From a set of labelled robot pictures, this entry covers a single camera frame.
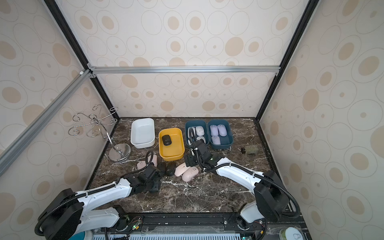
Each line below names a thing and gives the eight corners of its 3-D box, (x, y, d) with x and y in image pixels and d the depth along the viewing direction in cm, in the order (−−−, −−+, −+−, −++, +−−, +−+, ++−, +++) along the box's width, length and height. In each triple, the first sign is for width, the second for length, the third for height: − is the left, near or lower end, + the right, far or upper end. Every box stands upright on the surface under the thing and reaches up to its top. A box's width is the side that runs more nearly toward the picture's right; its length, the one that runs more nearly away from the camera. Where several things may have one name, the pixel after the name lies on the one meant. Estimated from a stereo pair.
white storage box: (132, 151, 102) (129, 146, 97) (134, 125, 118) (131, 119, 113) (156, 147, 104) (154, 142, 99) (154, 122, 120) (153, 116, 115)
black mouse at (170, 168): (165, 176, 91) (164, 173, 88) (167, 164, 97) (166, 161, 94) (174, 176, 91) (173, 173, 88) (175, 164, 97) (175, 161, 94)
